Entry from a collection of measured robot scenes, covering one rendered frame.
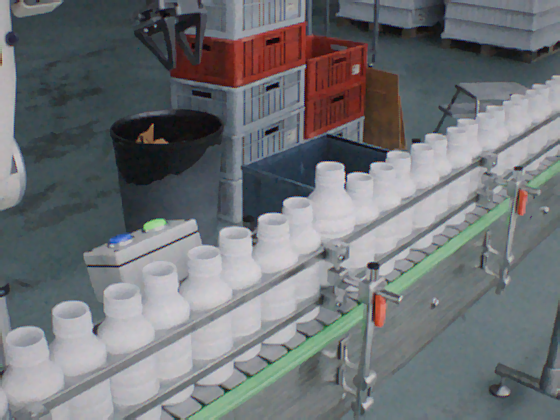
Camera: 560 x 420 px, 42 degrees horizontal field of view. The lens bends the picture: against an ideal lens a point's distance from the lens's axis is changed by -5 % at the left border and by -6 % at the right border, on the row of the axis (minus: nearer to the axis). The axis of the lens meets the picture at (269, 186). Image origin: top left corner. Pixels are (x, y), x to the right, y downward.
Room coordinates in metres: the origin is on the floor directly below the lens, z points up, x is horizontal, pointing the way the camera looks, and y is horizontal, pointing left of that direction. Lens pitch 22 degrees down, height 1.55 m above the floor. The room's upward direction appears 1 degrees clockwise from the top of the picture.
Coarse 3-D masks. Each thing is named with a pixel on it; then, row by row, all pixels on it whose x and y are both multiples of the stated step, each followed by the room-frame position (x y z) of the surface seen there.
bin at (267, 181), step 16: (304, 144) 1.73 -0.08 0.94; (320, 144) 1.78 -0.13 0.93; (336, 144) 1.78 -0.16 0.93; (352, 144) 1.74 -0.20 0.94; (368, 144) 1.72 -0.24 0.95; (256, 160) 1.60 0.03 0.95; (272, 160) 1.64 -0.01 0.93; (288, 160) 1.68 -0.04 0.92; (304, 160) 1.73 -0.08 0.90; (320, 160) 1.78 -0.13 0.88; (336, 160) 1.77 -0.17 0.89; (352, 160) 1.74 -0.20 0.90; (368, 160) 1.71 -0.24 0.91; (384, 160) 1.68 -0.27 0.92; (256, 176) 1.54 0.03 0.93; (272, 176) 1.51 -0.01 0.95; (288, 176) 1.68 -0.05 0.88; (304, 176) 1.73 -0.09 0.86; (256, 192) 1.54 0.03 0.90; (272, 192) 1.51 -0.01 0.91; (288, 192) 1.48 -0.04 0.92; (304, 192) 1.45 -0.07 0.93; (256, 208) 1.54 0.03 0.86; (272, 208) 1.51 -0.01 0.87; (256, 224) 1.54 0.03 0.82
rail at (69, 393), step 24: (552, 120) 1.45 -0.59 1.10; (504, 144) 1.26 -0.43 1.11; (552, 144) 1.47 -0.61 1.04; (432, 192) 1.05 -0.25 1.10; (384, 216) 0.95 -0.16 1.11; (408, 240) 1.01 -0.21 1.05; (312, 264) 0.83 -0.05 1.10; (264, 288) 0.76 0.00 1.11; (216, 312) 0.70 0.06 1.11; (168, 336) 0.65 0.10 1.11; (264, 336) 0.76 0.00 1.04; (120, 360) 0.60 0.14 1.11; (216, 360) 0.70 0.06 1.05; (72, 384) 0.56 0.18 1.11; (96, 384) 0.57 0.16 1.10; (192, 384) 0.67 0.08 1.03; (48, 408) 0.53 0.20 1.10; (144, 408) 0.62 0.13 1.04
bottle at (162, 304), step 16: (144, 272) 0.69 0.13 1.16; (160, 272) 0.71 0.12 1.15; (144, 288) 0.69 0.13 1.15; (160, 288) 0.68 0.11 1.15; (176, 288) 0.69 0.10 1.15; (144, 304) 0.68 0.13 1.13; (160, 304) 0.68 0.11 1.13; (176, 304) 0.68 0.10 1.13; (160, 320) 0.67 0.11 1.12; (176, 320) 0.67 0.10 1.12; (160, 336) 0.67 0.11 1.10; (160, 352) 0.67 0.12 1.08; (176, 352) 0.67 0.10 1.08; (160, 368) 0.67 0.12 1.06; (176, 368) 0.67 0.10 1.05; (192, 368) 0.69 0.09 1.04; (160, 384) 0.67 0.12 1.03; (176, 400) 0.67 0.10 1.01
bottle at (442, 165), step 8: (432, 136) 1.16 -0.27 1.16; (440, 136) 1.15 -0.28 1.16; (432, 144) 1.12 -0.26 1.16; (440, 144) 1.12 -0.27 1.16; (440, 152) 1.12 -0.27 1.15; (440, 160) 1.12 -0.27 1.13; (448, 160) 1.14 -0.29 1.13; (440, 168) 1.11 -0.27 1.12; (448, 168) 1.12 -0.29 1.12; (440, 176) 1.11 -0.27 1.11; (440, 192) 1.11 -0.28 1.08; (448, 192) 1.12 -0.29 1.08; (440, 200) 1.11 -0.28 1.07; (448, 200) 1.13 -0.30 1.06; (440, 208) 1.11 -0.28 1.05; (440, 216) 1.11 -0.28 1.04; (440, 232) 1.12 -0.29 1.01
